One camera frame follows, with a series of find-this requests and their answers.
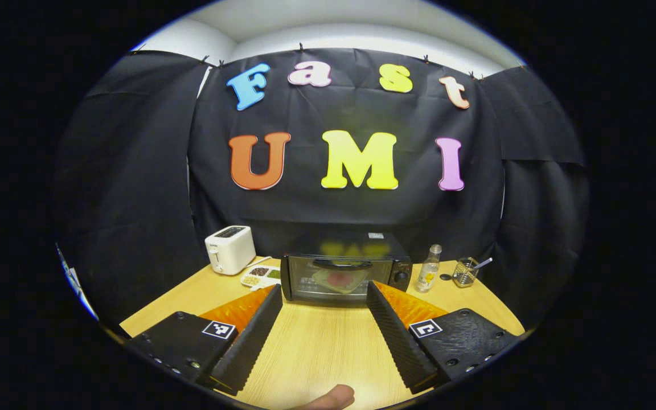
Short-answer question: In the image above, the white square plate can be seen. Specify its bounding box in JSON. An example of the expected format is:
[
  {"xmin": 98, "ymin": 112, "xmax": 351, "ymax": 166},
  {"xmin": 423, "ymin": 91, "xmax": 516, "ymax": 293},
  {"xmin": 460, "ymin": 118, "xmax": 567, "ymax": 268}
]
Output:
[{"xmin": 312, "ymin": 268, "xmax": 370, "ymax": 296}]

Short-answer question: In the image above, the white divided snack dish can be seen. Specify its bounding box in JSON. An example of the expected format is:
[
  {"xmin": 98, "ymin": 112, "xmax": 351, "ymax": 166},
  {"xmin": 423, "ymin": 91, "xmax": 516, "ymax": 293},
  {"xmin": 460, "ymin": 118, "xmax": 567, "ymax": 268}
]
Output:
[{"xmin": 240, "ymin": 265, "xmax": 282, "ymax": 290}]

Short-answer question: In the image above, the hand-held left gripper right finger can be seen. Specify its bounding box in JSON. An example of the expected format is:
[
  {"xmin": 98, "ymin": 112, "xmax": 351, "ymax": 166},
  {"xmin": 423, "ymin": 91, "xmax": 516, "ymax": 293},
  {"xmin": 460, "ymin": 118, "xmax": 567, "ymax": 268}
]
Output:
[{"xmin": 366, "ymin": 280, "xmax": 521, "ymax": 395}]

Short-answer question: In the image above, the black electric oven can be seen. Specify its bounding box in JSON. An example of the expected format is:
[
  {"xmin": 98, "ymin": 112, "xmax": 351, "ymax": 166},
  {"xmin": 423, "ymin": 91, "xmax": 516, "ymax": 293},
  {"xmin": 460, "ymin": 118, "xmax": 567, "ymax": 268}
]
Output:
[{"xmin": 280, "ymin": 231, "xmax": 414, "ymax": 309}]

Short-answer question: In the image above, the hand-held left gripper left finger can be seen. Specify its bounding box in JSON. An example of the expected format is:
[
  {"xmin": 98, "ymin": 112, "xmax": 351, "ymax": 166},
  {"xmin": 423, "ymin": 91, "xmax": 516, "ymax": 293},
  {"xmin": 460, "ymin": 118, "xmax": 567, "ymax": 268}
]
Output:
[{"xmin": 126, "ymin": 284, "xmax": 284, "ymax": 396}]

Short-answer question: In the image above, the white toaster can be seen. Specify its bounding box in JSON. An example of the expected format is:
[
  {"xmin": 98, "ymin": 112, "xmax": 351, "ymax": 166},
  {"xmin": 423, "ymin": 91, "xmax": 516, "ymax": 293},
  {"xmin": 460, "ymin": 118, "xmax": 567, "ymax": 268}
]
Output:
[{"xmin": 204, "ymin": 225, "xmax": 257, "ymax": 276}]

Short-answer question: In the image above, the black backdrop cloth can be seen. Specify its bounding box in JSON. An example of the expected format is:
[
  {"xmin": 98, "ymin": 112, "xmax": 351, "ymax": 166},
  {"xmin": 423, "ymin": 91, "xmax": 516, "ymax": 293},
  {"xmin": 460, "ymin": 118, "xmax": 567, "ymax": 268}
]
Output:
[{"xmin": 52, "ymin": 47, "xmax": 591, "ymax": 331}]

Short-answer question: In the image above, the clear bottle with yellow label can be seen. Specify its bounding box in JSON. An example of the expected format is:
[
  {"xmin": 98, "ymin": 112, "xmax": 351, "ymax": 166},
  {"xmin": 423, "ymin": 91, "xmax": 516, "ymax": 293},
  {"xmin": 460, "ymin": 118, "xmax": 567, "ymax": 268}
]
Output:
[{"xmin": 416, "ymin": 244, "xmax": 442, "ymax": 294}]

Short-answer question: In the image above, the metal mesh utensil holder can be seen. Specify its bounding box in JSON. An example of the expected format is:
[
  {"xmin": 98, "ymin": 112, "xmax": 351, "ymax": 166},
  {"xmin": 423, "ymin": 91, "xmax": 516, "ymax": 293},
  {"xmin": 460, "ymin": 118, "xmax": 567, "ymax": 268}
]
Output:
[{"xmin": 452, "ymin": 257, "xmax": 479, "ymax": 288}]

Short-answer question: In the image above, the white desk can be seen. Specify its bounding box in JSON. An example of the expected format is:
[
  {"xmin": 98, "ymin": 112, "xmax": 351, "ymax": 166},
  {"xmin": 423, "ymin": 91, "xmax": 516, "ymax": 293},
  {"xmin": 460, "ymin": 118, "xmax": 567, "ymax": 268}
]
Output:
[{"xmin": 56, "ymin": 245, "xmax": 99, "ymax": 321}]

